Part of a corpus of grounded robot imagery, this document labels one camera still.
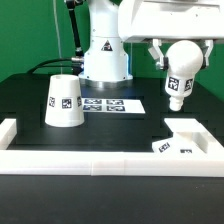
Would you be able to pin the white lamp bulb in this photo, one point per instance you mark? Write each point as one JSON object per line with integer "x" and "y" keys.
{"x": 185, "y": 59}

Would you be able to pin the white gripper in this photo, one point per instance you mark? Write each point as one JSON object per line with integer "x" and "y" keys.
{"x": 143, "y": 20}

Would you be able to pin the white U-shaped fence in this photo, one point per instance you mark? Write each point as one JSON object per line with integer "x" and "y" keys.
{"x": 24, "y": 162}

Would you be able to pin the white marker sheet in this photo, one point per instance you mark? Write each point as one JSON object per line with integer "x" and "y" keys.
{"x": 112, "y": 105}

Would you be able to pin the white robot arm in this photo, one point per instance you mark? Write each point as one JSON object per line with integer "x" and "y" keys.
{"x": 105, "y": 62}

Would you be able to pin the white lamp shade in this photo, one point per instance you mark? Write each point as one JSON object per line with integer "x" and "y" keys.
{"x": 64, "y": 103}

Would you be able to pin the white lamp base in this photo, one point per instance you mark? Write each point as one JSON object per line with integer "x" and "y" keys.
{"x": 188, "y": 137}

